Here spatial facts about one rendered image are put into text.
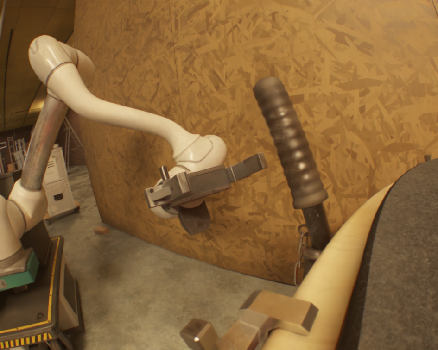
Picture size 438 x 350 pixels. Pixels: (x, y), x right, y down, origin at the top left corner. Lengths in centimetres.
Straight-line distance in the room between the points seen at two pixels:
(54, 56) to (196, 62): 70
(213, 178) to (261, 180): 58
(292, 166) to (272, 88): 7
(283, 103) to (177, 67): 103
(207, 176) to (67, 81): 44
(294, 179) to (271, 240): 90
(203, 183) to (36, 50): 59
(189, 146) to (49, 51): 49
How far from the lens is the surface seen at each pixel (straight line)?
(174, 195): 29
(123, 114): 58
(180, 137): 59
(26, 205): 96
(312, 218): 20
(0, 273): 94
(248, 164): 35
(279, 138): 20
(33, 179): 93
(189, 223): 43
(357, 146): 86
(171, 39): 127
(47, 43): 71
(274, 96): 20
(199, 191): 38
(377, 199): 22
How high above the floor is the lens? 86
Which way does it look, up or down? 13 degrees down
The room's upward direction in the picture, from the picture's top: 8 degrees counter-clockwise
